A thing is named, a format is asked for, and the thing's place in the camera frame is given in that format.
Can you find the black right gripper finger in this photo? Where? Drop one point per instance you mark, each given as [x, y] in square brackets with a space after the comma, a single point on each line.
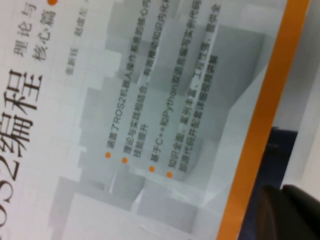
[287, 215]

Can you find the white orange-bordered ROS2 book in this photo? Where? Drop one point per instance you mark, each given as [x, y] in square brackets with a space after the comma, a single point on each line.
[175, 100]

